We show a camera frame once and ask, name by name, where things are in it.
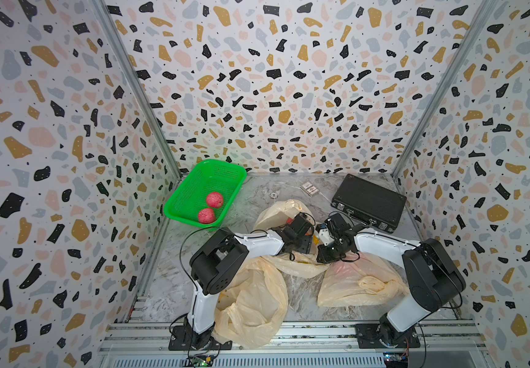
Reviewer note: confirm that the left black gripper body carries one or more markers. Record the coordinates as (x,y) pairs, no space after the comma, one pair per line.
(305,245)

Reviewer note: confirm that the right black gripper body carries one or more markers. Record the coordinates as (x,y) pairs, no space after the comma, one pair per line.
(331,253)

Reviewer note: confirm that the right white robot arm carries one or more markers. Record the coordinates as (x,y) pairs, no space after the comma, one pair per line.
(432,277)

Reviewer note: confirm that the black flat box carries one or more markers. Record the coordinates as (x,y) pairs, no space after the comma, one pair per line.
(368,202)

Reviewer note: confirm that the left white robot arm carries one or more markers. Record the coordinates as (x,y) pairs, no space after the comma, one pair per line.
(215,264)

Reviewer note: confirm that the beige plastic bag with apples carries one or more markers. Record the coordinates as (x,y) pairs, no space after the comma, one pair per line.
(252,309)

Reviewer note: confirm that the red apple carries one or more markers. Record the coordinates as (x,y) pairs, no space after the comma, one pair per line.
(215,200)
(206,216)

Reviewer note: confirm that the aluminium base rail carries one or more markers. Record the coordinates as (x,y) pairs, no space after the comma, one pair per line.
(435,343)

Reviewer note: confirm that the small card box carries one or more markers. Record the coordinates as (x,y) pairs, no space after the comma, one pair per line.
(309,189)

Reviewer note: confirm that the green plastic mesh basket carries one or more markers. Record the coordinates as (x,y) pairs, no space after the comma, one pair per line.
(190,197)

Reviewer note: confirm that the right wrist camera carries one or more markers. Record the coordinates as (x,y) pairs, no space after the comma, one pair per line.
(323,235)

